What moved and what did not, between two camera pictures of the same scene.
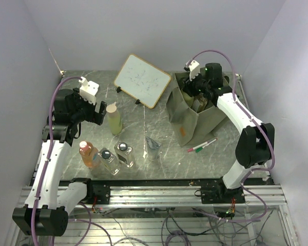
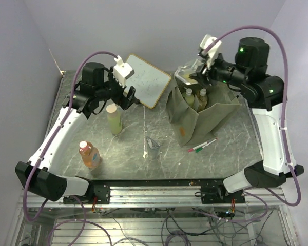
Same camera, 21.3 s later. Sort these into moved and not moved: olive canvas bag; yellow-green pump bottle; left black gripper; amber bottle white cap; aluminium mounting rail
Moved: left black gripper
Not moved: aluminium mounting rail; amber bottle white cap; yellow-green pump bottle; olive canvas bag
